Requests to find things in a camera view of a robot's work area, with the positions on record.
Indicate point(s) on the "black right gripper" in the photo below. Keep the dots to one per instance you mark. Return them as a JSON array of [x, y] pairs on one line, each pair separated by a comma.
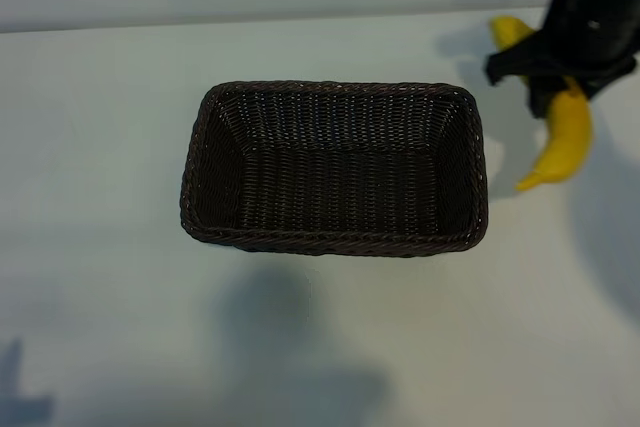
[[595, 12]]

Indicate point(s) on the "yellow banana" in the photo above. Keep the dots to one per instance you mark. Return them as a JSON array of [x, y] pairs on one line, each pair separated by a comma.
[[565, 137]]

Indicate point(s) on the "dark brown wicker basket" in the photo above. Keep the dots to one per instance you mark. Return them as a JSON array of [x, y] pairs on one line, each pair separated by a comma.
[[340, 182]]

